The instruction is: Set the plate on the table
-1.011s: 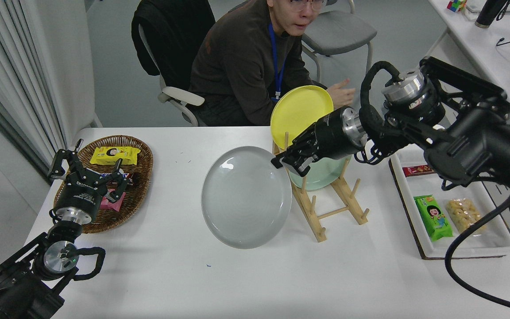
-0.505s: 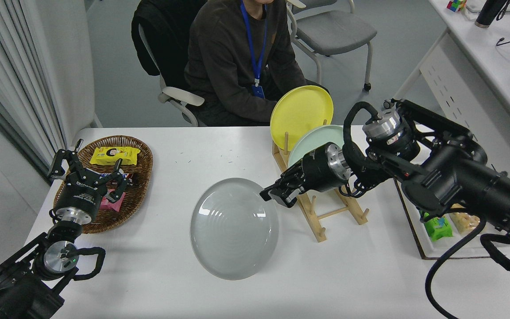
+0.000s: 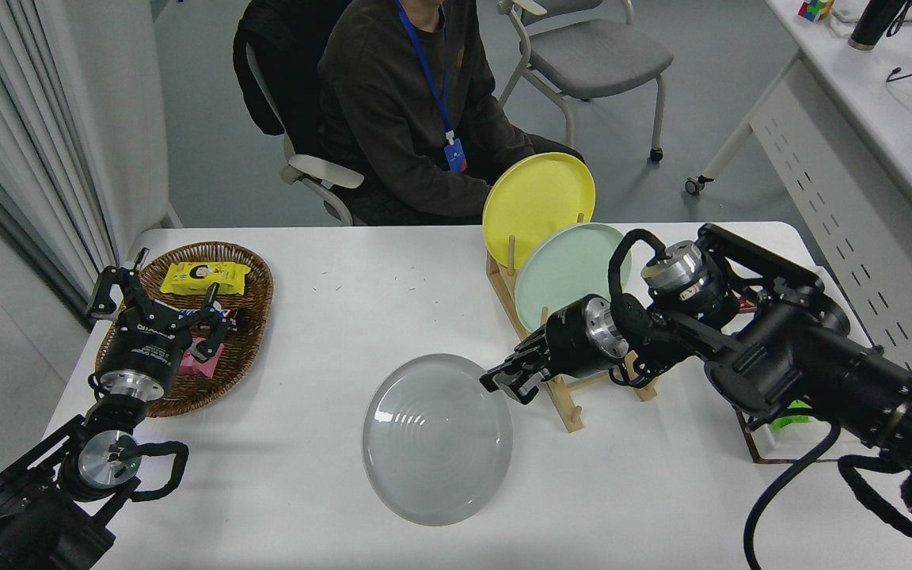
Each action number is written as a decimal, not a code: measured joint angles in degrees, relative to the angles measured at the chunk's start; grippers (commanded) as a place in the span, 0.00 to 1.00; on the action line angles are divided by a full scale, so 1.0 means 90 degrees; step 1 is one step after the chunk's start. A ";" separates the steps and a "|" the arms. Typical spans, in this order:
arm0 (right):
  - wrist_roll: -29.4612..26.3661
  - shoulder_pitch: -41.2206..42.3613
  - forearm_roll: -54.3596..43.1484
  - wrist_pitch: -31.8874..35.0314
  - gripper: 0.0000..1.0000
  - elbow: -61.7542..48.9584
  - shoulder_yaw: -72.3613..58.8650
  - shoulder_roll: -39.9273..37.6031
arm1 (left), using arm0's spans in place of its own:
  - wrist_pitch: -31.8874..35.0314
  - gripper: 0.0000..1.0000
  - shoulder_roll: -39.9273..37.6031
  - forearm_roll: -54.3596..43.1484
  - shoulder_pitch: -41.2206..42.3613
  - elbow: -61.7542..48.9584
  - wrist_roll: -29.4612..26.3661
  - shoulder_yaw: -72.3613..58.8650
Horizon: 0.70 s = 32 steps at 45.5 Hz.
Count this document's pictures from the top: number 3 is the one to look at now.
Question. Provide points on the white desk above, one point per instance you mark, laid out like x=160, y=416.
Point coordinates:
x=899, y=119

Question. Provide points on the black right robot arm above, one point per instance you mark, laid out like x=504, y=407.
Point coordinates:
x=820, y=372

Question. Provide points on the colourful puzzle cube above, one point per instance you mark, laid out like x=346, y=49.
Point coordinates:
x=816, y=9

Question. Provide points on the green snack pack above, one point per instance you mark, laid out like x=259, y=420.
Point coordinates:
x=788, y=418

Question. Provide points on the brown wicker basket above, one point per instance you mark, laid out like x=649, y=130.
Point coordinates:
x=258, y=301

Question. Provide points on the white office chair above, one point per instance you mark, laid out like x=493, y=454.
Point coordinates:
x=321, y=168

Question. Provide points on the mint green plate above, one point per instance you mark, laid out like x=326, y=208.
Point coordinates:
x=567, y=269

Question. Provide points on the yellow snack pack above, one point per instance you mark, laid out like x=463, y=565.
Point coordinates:
x=218, y=277

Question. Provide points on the yellow plate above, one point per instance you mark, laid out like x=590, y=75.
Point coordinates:
x=535, y=206

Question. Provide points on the pink snack pack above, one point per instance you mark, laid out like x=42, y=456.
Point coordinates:
x=195, y=368

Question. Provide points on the wooden plate rack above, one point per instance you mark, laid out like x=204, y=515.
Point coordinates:
x=571, y=416

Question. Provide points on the black bottle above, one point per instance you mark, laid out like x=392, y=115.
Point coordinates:
x=875, y=20

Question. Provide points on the person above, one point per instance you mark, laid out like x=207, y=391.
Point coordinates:
x=393, y=111

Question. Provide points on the white curtain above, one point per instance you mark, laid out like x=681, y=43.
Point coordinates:
x=13, y=119

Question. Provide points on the grey chair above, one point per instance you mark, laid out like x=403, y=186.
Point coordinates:
x=606, y=55

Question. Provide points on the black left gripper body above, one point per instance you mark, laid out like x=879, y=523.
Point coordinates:
x=143, y=348

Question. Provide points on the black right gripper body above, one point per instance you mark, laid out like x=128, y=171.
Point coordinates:
x=571, y=340

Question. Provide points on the dark blue snack bar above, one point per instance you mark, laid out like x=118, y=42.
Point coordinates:
x=228, y=313

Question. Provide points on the white rectangular tray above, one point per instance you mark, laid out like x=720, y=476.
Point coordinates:
x=788, y=445

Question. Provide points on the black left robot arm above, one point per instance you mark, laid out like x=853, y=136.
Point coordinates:
x=28, y=522

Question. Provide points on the grey plate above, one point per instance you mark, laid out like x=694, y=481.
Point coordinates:
x=436, y=443

